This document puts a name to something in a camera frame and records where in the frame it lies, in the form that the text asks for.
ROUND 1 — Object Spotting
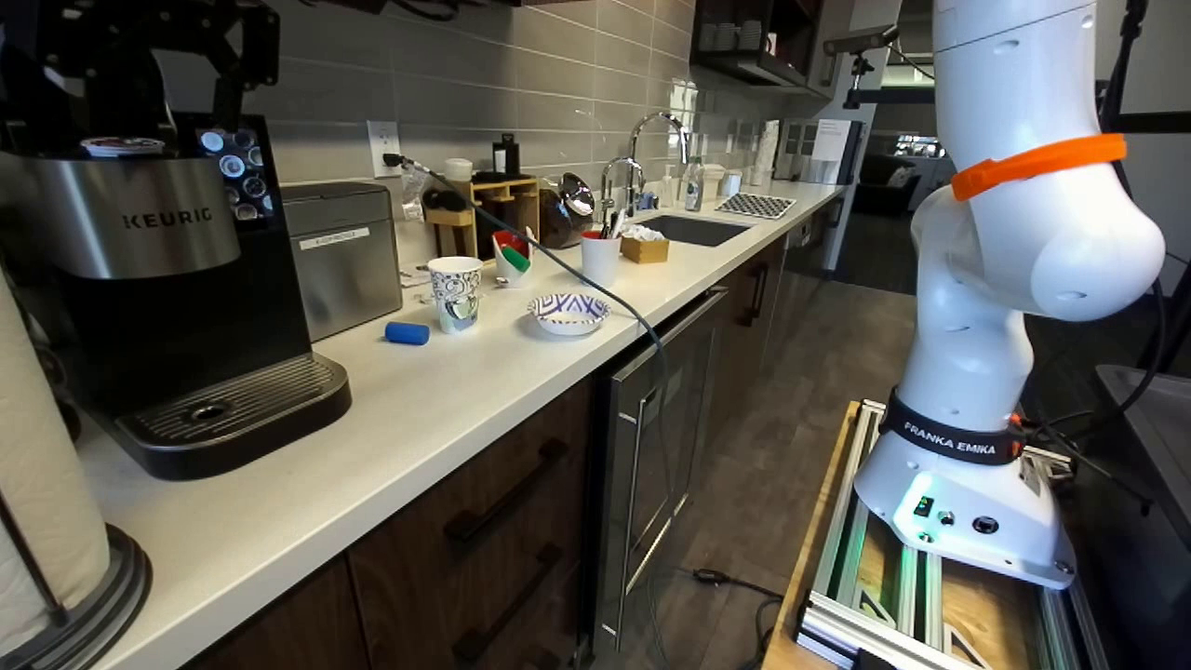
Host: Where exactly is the blue patterned bowl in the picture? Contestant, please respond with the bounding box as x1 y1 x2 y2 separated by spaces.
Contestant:
527 292 612 338

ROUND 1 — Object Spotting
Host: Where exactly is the silver metal box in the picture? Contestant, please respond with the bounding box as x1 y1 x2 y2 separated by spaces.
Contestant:
280 181 405 343

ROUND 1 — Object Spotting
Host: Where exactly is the black and silver coffee maker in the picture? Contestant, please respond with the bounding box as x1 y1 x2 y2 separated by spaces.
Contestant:
0 0 354 482

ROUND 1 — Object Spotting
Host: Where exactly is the stainless dishwasher door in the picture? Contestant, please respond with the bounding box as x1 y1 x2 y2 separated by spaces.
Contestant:
780 202 844 314

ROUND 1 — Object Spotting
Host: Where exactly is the row of white cups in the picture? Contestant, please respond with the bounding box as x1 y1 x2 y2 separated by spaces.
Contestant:
697 20 765 53

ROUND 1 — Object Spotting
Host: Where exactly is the under-counter fridge door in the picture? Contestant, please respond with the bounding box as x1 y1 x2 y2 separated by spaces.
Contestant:
590 283 733 658

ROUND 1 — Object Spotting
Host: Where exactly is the clear plastic bag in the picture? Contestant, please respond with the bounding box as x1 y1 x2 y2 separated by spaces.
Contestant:
400 169 435 224

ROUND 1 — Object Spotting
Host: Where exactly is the small wooden box of packets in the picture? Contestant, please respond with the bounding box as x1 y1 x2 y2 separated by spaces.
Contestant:
620 224 671 265

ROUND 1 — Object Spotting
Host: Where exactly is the patterned paper cup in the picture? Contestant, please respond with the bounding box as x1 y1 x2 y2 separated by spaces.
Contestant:
427 256 485 336

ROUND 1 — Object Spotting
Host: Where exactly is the tall chrome tap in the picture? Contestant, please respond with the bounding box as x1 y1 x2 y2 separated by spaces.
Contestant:
628 111 690 217

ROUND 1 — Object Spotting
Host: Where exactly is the dark round pot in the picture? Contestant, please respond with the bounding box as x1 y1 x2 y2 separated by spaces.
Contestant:
539 172 597 250

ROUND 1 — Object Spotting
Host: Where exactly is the paper towel roll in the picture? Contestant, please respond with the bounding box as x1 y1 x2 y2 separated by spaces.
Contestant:
0 272 112 654

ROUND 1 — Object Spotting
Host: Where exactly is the coffee maker lid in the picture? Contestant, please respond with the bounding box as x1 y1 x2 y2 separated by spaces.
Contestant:
0 0 282 133

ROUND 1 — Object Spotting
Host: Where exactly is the white cup with utensils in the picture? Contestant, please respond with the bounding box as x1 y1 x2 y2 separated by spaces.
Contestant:
580 212 623 287

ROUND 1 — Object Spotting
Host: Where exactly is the wooden organizer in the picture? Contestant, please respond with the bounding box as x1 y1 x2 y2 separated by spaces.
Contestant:
423 174 542 261

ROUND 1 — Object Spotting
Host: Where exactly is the dark wood cabinet door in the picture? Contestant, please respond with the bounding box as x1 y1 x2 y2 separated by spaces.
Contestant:
693 236 789 466
181 555 372 670

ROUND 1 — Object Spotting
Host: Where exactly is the wall cabinet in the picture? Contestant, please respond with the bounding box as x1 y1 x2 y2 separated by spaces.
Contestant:
689 0 840 96

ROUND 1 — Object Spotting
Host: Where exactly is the white cup with red green insert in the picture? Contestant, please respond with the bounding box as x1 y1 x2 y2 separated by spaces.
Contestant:
490 228 537 289

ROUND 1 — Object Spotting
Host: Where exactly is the small chrome tap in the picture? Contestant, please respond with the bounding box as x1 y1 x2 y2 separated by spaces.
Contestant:
599 155 647 221

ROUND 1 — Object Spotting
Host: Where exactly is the white coffee pod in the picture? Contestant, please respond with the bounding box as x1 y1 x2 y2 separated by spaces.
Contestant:
79 136 167 158

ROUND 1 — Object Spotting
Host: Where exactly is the black cable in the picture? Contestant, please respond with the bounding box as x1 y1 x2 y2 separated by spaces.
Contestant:
1018 277 1171 515
692 567 788 670
382 153 675 448

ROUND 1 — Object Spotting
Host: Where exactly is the wall socket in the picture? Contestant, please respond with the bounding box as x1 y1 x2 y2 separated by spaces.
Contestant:
366 119 404 180

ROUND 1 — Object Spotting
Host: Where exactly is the sink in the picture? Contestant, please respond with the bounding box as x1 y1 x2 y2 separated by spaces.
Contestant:
632 213 756 249

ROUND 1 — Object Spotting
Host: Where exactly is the cabinet door handle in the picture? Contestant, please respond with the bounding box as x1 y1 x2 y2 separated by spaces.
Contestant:
741 262 771 328

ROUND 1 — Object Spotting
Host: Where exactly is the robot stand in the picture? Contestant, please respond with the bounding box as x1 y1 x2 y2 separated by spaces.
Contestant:
761 398 1110 670

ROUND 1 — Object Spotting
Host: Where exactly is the black paper towel holder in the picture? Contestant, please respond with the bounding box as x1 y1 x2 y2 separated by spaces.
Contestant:
0 491 154 670

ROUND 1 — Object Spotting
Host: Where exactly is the dark wood drawer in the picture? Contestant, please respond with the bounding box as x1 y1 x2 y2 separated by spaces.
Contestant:
345 376 597 658
358 507 597 670

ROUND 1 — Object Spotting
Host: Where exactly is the camera on mount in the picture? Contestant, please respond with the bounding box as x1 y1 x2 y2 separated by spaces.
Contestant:
823 24 903 110

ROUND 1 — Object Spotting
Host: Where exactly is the drawer handle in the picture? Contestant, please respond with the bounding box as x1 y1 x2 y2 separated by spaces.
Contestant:
444 438 571 547
452 543 568 665

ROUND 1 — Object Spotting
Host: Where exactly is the dark sofa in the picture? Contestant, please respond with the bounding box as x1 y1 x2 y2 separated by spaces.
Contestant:
854 153 919 218

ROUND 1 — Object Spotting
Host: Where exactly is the framed sign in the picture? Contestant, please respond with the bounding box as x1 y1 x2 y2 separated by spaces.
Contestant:
798 117 865 186

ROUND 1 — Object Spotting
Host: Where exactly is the checkered drying mat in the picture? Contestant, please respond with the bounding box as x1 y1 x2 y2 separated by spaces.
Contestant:
714 191 798 221

